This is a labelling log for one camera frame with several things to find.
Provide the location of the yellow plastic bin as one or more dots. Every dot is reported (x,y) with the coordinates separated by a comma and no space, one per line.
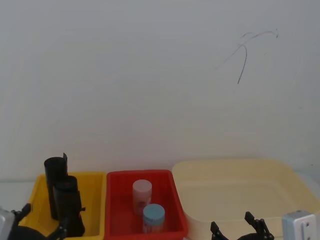
(93,200)

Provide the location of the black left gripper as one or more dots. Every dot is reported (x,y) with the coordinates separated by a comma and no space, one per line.
(26,233)

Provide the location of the red plastic bin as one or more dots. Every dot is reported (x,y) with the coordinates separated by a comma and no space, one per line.
(120,200)

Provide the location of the tall black bag roll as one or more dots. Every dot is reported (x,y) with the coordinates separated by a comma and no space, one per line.
(53,175)

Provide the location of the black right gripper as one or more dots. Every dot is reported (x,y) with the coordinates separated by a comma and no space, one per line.
(247,237)

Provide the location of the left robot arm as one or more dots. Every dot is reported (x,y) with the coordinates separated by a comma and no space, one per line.
(5,222)

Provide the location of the short black bag roll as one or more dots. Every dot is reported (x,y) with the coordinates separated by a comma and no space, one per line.
(68,200)

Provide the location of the blue-lidded jar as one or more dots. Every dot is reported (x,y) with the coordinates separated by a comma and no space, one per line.
(153,217)

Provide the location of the pink white-capped bottle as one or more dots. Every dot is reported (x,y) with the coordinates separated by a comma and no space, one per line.
(141,195)

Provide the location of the cream plastic tub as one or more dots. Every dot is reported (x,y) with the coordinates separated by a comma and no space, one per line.
(237,190)

